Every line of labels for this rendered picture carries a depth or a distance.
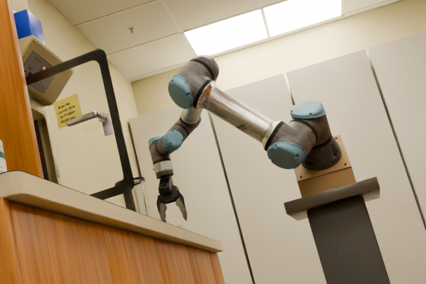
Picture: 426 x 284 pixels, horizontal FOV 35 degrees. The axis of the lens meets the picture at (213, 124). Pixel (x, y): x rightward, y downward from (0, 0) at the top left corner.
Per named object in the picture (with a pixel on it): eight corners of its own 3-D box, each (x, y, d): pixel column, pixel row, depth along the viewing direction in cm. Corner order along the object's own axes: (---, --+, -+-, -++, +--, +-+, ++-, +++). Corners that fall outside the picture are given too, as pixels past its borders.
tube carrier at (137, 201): (127, 245, 240) (115, 187, 246) (157, 238, 242) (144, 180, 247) (126, 241, 230) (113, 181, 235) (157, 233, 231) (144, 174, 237)
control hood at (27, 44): (0, 78, 188) (-5, 45, 191) (47, 106, 219) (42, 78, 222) (38, 66, 187) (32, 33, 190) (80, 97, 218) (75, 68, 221)
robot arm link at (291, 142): (322, 130, 224) (188, 52, 238) (302, 159, 216) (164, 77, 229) (313, 151, 234) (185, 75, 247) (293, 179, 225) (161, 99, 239)
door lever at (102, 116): (77, 131, 178) (75, 122, 179) (108, 120, 176) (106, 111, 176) (66, 128, 173) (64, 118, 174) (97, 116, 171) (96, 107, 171)
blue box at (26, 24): (-1, 46, 192) (-5, 18, 195) (15, 58, 202) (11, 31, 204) (32, 36, 191) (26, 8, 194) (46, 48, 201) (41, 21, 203)
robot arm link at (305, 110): (337, 127, 237) (329, 96, 230) (320, 151, 230) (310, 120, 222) (307, 123, 245) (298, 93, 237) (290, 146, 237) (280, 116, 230)
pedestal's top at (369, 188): (380, 198, 251) (376, 187, 252) (380, 187, 220) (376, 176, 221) (297, 220, 256) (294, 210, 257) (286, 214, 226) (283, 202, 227)
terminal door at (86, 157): (34, 222, 178) (9, 83, 189) (135, 189, 170) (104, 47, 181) (32, 222, 178) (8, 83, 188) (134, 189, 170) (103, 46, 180)
